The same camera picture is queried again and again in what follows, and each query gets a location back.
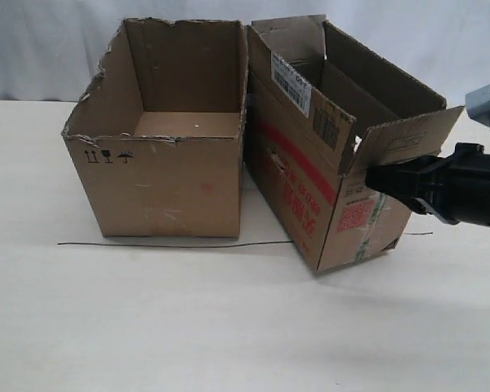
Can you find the cardboard box with red print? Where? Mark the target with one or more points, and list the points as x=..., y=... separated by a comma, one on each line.
x=323, y=108

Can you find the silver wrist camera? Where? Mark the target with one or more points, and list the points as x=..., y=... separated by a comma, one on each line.
x=477, y=104

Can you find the torn open cardboard box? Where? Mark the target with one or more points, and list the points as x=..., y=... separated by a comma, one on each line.
x=157, y=136

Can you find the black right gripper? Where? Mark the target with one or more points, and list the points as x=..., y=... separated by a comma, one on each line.
x=461, y=184

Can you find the white curtain backdrop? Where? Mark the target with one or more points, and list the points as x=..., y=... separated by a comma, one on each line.
x=50, y=49

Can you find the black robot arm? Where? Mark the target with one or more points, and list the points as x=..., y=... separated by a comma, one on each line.
x=454, y=189

